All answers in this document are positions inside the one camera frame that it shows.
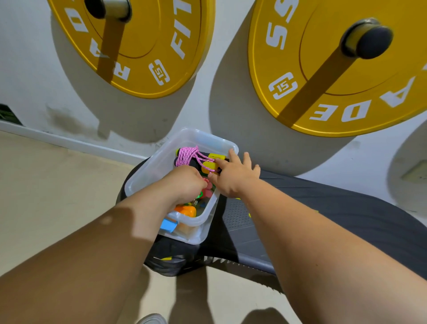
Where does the orange handled yellow jump rope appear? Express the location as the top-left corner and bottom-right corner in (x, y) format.
(175, 203), (198, 219)

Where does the person's right forearm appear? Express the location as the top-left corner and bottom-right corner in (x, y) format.
(239, 177), (427, 324)

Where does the black aerobic step platform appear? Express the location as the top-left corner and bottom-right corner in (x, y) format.
(117, 159), (427, 295)

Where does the person's right hand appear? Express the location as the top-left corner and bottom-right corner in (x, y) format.
(208, 148), (262, 200)

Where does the person's left grey shoe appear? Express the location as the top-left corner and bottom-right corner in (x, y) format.
(137, 312), (168, 324)

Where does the clear plastic storage bin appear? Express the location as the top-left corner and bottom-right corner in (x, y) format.
(125, 128), (240, 246)

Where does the blue plastic piece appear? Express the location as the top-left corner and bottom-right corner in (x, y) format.
(160, 218), (179, 234)

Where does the purple rope with foam handles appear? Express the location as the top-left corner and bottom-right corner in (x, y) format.
(175, 146), (228, 176)

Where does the white wall socket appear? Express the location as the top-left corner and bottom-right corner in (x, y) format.
(400, 160), (427, 182)

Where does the black plate peg cap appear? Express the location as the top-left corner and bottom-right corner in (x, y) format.
(342, 19), (395, 60)

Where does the large yellow weight plate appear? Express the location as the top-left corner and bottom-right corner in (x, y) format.
(248, 0), (427, 138)

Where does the dark wall sign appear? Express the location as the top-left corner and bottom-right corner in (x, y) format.
(0, 103), (24, 126)

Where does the person's left hand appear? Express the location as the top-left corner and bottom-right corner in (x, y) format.
(160, 165), (209, 208)

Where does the person's left forearm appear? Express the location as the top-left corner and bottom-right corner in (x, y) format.
(0, 180), (180, 324)

